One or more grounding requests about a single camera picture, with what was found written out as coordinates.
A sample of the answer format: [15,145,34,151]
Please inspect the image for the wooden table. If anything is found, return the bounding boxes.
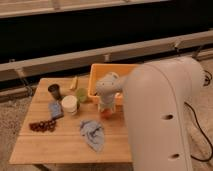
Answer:
[10,78,131,164]

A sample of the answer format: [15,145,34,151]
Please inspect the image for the black cable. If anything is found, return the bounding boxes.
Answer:
[183,69,213,163]

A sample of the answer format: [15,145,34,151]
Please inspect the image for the green round lid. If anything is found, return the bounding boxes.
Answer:
[75,88,87,103]

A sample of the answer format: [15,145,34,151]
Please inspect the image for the dark red grape bunch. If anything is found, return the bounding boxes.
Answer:
[29,120,56,132]

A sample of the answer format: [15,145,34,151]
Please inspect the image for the blue crumpled cloth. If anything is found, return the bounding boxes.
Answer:
[80,120,105,152]

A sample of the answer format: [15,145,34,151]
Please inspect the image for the orange plastic bin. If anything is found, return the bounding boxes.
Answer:
[88,63,137,104]

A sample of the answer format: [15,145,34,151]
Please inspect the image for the yellow banana piece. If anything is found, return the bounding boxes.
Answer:
[70,76,78,90]

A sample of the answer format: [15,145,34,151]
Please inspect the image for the dark plastic cup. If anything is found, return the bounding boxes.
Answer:
[48,84,62,100]

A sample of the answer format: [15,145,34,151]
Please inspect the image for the white round container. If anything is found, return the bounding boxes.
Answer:
[61,95,77,115]

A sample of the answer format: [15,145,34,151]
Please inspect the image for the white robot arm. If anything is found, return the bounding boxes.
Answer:
[96,57,204,171]

